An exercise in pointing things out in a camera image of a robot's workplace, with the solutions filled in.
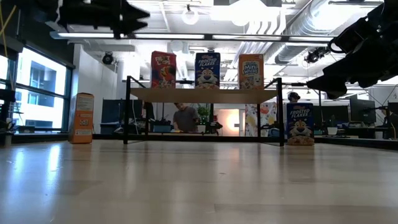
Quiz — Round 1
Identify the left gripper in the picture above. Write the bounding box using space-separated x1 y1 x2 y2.
57 0 150 40

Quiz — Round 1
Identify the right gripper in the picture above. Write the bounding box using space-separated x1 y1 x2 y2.
306 9 398 100

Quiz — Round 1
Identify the red Froot Loops cereal box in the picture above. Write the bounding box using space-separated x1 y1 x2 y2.
150 50 177 90

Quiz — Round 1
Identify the blue Frosted Flakes cereal box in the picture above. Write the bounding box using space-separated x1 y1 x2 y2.
195 52 221 90
285 102 315 146

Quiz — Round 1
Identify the orange Mini Wheats cereal box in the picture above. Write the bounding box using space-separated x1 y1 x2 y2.
238 54 265 90
68 92 95 144

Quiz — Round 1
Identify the black ceiling spotlight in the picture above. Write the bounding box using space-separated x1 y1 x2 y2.
303 45 332 65

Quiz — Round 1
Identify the black computer monitor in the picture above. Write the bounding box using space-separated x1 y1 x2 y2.
349 97 377 124

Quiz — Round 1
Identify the long ceiling light strip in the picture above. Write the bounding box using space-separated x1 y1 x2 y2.
49 30 335 44

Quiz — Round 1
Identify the person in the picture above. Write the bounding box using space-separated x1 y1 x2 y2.
287 91 301 104
142 101 155 121
172 102 200 133

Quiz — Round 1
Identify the black ceiling bar fixture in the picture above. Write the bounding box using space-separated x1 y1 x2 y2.
328 0 384 7

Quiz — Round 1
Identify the colourful patterned panel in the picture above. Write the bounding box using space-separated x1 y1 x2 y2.
244 101 278 138

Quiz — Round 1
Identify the dark blue cabinet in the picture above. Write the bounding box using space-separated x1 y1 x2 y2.
101 98 144 134

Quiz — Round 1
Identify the green potted plant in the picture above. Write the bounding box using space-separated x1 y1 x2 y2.
197 105 211 134

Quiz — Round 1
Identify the large window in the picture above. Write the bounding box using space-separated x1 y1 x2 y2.
0 46 74 133

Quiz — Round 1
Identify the silver ventilation duct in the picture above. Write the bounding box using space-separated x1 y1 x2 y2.
241 0 346 66

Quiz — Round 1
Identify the wooden shelf black metal frame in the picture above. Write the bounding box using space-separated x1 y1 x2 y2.
123 75 285 147

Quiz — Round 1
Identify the black metal table frame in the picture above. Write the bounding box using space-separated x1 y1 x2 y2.
0 132 398 151

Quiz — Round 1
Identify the yellow cable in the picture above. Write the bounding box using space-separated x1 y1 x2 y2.
0 0 20 91

